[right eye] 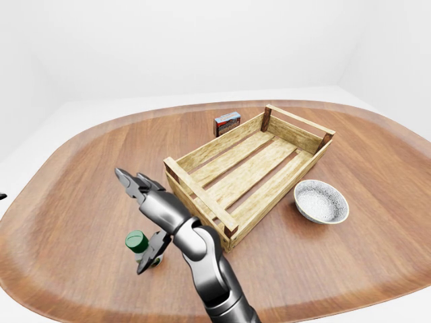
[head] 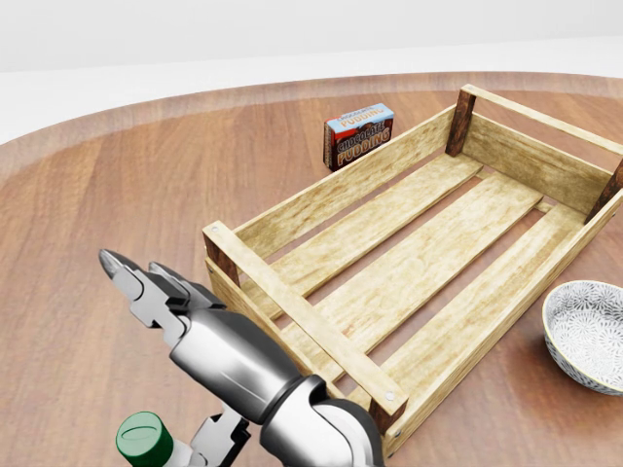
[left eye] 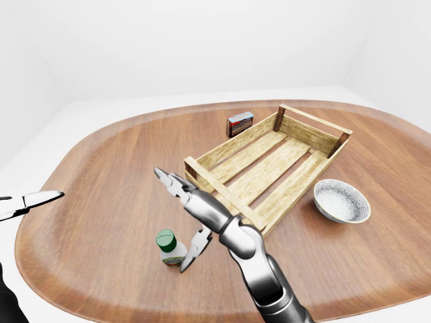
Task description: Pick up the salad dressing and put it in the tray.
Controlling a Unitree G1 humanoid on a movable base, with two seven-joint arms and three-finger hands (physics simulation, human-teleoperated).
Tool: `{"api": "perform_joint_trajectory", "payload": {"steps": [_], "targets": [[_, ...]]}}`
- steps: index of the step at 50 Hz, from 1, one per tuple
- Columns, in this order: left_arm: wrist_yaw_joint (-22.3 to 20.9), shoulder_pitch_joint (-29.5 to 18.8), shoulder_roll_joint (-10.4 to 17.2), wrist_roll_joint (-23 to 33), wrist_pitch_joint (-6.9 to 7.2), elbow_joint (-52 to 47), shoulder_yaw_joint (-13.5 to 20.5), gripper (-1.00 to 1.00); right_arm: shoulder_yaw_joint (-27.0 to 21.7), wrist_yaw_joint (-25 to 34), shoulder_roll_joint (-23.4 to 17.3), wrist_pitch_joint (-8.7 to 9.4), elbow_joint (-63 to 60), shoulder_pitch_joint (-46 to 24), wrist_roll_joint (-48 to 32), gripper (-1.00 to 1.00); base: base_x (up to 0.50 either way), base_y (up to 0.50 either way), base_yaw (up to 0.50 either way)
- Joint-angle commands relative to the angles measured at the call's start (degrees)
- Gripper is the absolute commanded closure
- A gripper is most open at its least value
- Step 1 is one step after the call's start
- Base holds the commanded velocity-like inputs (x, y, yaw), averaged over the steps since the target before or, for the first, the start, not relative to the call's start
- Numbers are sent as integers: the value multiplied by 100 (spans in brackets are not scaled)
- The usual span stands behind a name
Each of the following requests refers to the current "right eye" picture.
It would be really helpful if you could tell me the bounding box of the green-capped salad dressing bottle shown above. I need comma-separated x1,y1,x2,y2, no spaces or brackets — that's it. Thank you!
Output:
125,229,165,268

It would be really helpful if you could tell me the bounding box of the patterned grey white bowl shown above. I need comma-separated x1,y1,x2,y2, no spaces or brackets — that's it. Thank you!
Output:
293,179,350,225

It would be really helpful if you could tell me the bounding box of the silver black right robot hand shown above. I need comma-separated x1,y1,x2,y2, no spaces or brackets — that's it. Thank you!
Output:
114,167,200,275

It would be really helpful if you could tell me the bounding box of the wooden slat tray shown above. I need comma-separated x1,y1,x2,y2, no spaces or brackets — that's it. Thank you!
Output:
163,104,337,254

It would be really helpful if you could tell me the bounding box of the small printed food box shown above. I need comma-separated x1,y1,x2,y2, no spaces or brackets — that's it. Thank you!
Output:
213,111,242,138

